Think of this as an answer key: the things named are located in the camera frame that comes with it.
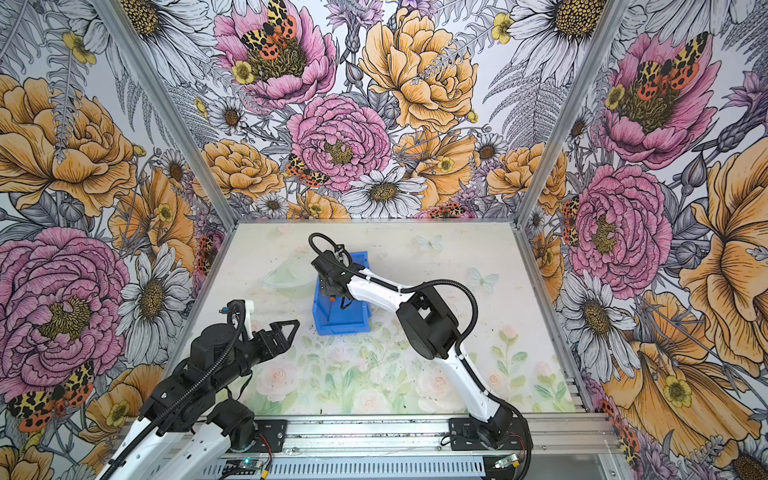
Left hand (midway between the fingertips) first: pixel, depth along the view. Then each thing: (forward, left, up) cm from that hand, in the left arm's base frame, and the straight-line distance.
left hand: (287, 338), depth 73 cm
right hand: (+22, -10, -13) cm, 28 cm away
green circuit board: (-24, +10, -17) cm, 31 cm away
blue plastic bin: (+13, -7, -16) cm, 22 cm away
